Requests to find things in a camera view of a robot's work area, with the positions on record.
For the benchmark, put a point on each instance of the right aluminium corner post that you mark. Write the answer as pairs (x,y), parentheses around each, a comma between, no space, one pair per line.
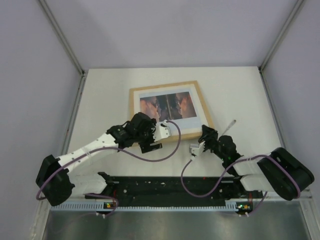
(298,6)

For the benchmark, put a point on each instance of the left aluminium corner post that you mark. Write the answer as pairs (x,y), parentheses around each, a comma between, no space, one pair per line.
(60,35)

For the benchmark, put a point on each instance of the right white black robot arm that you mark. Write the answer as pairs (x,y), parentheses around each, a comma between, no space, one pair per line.
(278,171)

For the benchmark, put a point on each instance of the grey slotted cable duct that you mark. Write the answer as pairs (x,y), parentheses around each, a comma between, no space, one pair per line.
(104,206)

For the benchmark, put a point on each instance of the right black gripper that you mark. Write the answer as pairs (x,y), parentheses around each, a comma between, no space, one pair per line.
(208,134)

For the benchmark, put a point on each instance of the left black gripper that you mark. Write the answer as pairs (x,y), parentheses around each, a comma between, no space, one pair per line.
(146,147)

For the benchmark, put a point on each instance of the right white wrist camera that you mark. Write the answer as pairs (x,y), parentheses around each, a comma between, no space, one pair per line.
(196,149)

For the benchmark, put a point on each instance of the orange sky photo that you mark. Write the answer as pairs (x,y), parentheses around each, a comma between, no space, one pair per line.
(180,104)

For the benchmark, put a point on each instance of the aluminium corner post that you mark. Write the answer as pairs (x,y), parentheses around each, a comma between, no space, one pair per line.
(60,35)
(298,6)

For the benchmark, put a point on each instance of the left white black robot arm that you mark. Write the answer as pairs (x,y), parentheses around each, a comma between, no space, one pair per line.
(61,178)

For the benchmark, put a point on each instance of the aluminium front rail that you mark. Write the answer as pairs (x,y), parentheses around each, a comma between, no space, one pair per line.
(270,197)

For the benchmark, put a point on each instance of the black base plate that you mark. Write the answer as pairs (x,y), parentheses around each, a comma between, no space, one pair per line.
(161,191)

